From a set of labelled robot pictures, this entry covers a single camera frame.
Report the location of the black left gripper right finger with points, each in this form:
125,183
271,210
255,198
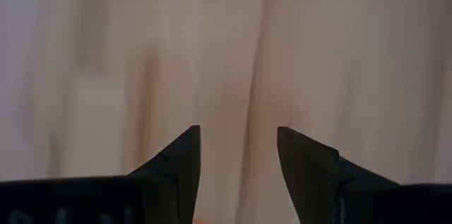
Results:
318,188

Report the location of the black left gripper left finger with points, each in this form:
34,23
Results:
169,188

